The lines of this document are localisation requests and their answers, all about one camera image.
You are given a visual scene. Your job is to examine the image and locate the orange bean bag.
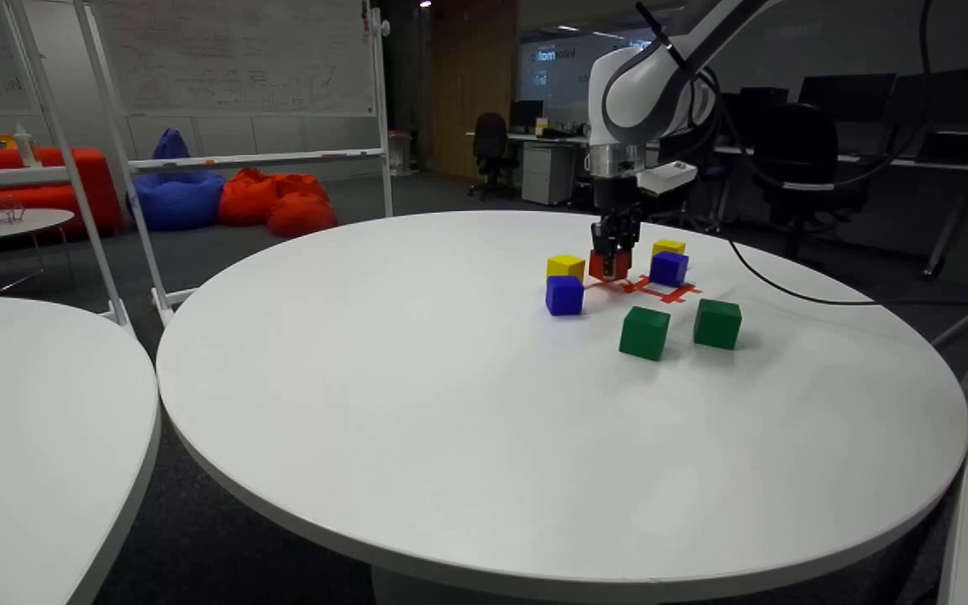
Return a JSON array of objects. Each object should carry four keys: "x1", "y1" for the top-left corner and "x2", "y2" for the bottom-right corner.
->
[
  {"x1": 217, "y1": 165, "x2": 285, "y2": 229},
  {"x1": 265, "y1": 173, "x2": 342, "y2": 243}
]

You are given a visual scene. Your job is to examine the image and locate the white office desk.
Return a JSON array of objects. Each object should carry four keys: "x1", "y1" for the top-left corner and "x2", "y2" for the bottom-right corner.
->
[{"x1": 503, "y1": 131, "x2": 595, "y2": 209}]

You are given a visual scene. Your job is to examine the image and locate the blue cube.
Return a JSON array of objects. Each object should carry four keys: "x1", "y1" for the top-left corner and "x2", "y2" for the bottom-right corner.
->
[
  {"x1": 540, "y1": 271, "x2": 590, "y2": 320},
  {"x1": 648, "y1": 249, "x2": 693, "y2": 291}
]

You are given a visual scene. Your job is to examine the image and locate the white round side table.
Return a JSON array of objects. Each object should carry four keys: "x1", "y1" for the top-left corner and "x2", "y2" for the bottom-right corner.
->
[{"x1": 0, "y1": 292, "x2": 164, "y2": 605}]

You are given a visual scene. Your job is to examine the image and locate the red cube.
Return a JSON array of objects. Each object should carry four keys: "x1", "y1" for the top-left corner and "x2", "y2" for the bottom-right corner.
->
[{"x1": 590, "y1": 245, "x2": 637, "y2": 283}]

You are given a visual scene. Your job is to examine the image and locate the blue bean bag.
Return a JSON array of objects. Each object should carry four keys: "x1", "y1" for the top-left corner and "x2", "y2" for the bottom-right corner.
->
[{"x1": 130, "y1": 129, "x2": 229, "y2": 234}]

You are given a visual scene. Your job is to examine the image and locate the red sofa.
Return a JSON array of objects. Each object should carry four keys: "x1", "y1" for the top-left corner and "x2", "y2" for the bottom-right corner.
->
[{"x1": 0, "y1": 145, "x2": 130, "y2": 239}]

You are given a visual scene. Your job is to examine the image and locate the clear plastic bottle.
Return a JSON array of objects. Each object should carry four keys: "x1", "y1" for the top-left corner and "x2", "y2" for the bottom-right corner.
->
[{"x1": 15, "y1": 121, "x2": 41, "y2": 170}]

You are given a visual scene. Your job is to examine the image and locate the grey desk with metal legs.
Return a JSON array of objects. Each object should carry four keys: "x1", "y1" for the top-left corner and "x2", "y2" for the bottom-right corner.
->
[{"x1": 715, "y1": 141, "x2": 968, "y2": 283}]

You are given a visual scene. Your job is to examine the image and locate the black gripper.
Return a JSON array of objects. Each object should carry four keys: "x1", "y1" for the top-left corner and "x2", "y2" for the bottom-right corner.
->
[{"x1": 590, "y1": 174, "x2": 648, "y2": 283}]

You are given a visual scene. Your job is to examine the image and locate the red tape cross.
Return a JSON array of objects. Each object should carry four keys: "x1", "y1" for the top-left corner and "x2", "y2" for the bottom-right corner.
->
[{"x1": 583, "y1": 275, "x2": 703, "y2": 310}]

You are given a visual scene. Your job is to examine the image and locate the black computer monitor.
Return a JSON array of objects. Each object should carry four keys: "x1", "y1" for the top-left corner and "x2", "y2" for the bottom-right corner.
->
[{"x1": 507, "y1": 97, "x2": 547, "y2": 135}]

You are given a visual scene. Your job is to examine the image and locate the light grey wrist camera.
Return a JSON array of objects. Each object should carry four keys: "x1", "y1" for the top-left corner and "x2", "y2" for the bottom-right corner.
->
[{"x1": 633, "y1": 159, "x2": 700, "y2": 198}]

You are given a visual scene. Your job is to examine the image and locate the small round white table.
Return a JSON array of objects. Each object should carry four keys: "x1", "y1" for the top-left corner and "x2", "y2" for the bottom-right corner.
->
[{"x1": 0, "y1": 204, "x2": 82, "y2": 249}]

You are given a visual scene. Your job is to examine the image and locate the black cable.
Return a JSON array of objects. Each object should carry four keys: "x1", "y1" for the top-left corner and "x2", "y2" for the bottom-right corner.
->
[{"x1": 629, "y1": 0, "x2": 939, "y2": 310}]

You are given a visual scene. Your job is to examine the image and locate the green cube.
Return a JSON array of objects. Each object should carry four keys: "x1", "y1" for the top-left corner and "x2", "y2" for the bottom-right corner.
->
[
  {"x1": 693, "y1": 296, "x2": 747, "y2": 353},
  {"x1": 615, "y1": 304, "x2": 673, "y2": 364}
]

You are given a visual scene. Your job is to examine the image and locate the brown wooden pillar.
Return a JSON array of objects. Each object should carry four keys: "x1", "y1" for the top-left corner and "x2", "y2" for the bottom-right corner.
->
[{"x1": 427, "y1": 0, "x2": 526, "y2": 185}]

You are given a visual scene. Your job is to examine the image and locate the black partition screen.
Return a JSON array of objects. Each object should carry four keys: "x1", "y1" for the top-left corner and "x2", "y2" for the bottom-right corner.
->
[{"x1": 801, "y1": 65, "x2": 968, "y2": 165}]

